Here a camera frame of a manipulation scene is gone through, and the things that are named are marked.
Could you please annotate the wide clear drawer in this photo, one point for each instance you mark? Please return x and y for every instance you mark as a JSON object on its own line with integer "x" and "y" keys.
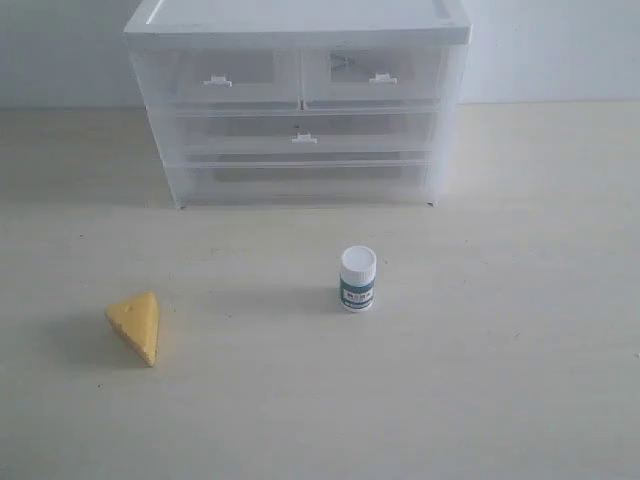
{"x": 300, "y": 178}
{"x": 332, "y": 132}

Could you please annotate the white plastic drawer cabinet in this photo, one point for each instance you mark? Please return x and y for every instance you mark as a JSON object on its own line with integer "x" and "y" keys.
{"x": 158, "y": 32}

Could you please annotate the middle wide clear drawer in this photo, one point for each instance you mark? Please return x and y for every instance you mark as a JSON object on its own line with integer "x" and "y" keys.
{"x": 332, "y": 132}

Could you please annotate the white pill bottle teal label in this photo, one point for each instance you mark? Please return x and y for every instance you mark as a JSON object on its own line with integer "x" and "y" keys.
{"x": 357, "y": 277}

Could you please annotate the bottom wide clear drawer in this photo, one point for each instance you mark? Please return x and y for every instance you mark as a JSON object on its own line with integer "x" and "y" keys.
{"x": 300, "y": 178}

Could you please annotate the yellow cheese wedge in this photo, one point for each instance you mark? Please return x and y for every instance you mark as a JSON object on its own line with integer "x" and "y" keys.
{"x": 136, "y": 321}

